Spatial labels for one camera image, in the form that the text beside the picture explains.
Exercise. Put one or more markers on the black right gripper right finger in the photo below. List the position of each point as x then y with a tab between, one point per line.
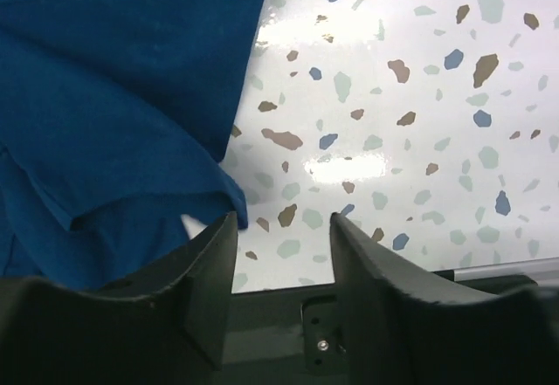
404	325

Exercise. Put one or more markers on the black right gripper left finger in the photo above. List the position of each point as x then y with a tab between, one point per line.
164	324

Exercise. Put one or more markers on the aluminium table frame rail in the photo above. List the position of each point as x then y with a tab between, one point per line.
539	270

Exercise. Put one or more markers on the blue t-shirt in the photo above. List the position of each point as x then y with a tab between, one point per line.
115	117

